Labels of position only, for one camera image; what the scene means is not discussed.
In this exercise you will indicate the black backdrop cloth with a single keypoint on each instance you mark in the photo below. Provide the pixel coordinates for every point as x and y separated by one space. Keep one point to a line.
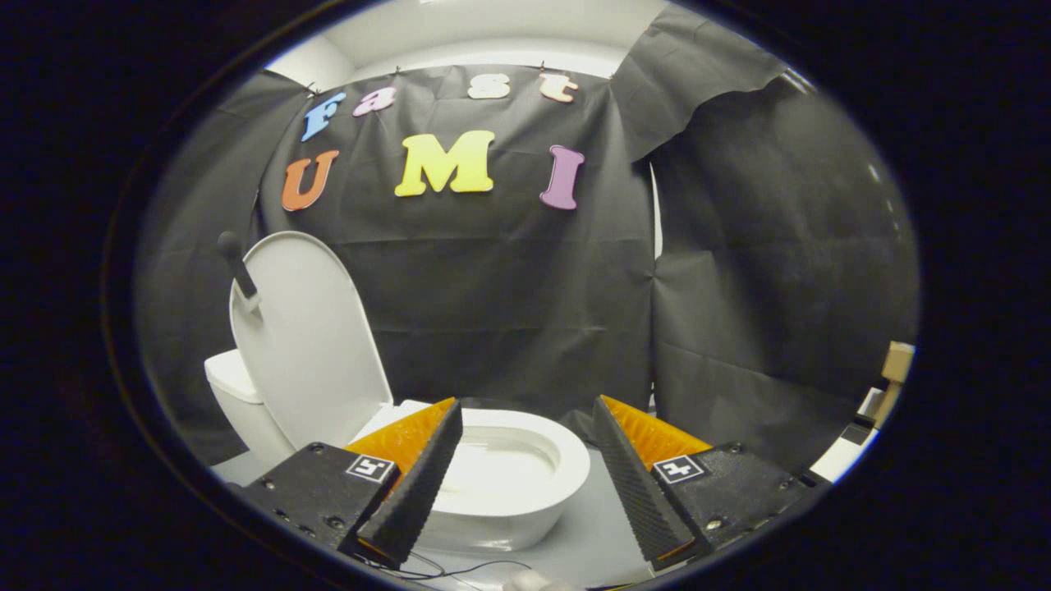
493 279

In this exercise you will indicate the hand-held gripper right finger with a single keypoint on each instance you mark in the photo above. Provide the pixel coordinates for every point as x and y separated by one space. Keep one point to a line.
636 484

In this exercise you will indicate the white board with black edge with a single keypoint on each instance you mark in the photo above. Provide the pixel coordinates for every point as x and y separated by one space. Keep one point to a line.
842 460

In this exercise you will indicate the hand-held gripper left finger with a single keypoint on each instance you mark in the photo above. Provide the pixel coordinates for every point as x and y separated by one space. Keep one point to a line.
415 484

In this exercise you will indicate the cardboard box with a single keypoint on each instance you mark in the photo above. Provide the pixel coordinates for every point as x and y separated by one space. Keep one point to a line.
897 361

